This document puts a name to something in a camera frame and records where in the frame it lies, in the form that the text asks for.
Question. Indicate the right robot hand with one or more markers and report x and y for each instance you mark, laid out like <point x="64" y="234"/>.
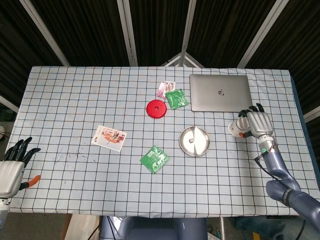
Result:
<point x="260" y="122"/>

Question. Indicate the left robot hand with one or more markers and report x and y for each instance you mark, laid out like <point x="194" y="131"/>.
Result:
<point x="10" y="176"/>

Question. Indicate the white paper cup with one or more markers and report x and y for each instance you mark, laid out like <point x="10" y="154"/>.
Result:
<point x="236" y="127"/>

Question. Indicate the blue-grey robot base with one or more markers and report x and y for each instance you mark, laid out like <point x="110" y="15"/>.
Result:
<point x="155" y="228"/>

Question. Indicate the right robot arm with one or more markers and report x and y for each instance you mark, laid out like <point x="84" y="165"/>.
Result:
<point x="277" y="167"/>

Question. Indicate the round metal plate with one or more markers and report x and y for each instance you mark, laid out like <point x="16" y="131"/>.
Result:
<point x="194" y="141"/>

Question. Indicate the grey closed laptop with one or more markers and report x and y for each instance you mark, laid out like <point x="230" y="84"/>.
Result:
<point x="221" y="93"/>

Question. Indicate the green foil packet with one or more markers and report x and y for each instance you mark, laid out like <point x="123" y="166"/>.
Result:
<point x="154" y="160"/>
<point x="177" y="99"/>

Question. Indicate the brown cardboard box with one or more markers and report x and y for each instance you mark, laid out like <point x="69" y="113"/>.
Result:
<point x="80" y="228"/>

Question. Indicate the light blue checkered tablecloth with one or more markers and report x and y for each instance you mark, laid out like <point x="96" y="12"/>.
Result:
<point x="75" y="100"/>

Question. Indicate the pink small packet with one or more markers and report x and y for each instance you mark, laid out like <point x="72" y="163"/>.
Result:
<point x="165" y="87"/>

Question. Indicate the dark blue cloth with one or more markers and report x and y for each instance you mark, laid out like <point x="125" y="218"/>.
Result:
<point x="262" y="226"/>

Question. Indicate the red round disc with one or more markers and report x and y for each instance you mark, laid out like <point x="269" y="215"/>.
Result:
<point x="156" y="109"/>

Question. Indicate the white postcard with orange print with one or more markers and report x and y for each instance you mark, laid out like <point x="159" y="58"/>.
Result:
<point x="108" y="138"/>

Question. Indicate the white metal table leg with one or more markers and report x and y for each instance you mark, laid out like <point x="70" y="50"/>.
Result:
<point x="221" y="228"/>

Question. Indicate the white metal frame beam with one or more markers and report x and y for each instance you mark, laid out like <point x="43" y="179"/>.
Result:
<point x="261" y="32"/>
<point x="188" y="25"/>
<point x="128" y="32"/>
<point x="45" y="32"/>

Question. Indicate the white triangular frame bracket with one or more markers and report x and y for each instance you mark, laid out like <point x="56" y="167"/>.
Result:
<point x="193" y="61"/>

